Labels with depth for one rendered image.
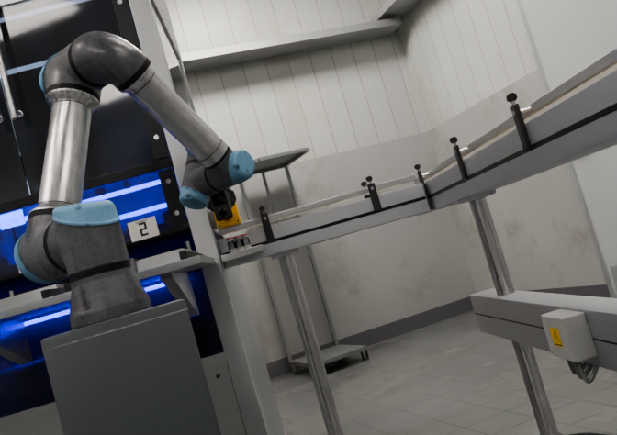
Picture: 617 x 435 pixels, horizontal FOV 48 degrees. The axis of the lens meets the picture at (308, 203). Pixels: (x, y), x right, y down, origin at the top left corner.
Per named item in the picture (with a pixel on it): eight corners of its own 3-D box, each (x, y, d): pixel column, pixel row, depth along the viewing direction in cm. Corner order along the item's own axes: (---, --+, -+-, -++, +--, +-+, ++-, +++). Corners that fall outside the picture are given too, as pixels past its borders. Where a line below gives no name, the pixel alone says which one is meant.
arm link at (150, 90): (116, 3, 148) (264, 157, 171) (87, 25, 155) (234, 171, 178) (90, 34, 141) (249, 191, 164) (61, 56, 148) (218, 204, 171)
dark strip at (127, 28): (173, 228, 211) (106, -18, 218) (188, 224, 212) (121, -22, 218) (173, 228, 210) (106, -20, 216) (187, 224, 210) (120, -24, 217)
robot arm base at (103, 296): (155, 306, 128) (141, 253, 129) (70, 330, 123) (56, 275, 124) (149, 307, 143) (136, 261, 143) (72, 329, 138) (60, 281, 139)
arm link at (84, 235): (90, 267, 125) (71, 195, 126) (50, 282, 134) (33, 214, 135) (143, 256, 135) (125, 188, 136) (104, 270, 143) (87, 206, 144)
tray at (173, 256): (117, 285, 214) (115, 274, 214) (200, 262, 216) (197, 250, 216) (86, 288, 180) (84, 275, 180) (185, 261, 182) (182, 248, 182)
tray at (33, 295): (9, 317, 214) (6, 305, 214) (93, 293, 215) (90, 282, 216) (-41, 325, 180) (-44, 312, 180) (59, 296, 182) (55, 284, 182)
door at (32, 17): (31, 195, 211) (-16, 12, 216) (171, 157, 214) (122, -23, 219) (30, 195, 210) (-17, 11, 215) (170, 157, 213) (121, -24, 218)
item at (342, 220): (224, 268, 219) (210, 220, 220) (227, 268, 235) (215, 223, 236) (431, 209, 224) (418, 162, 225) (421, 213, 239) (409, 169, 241)
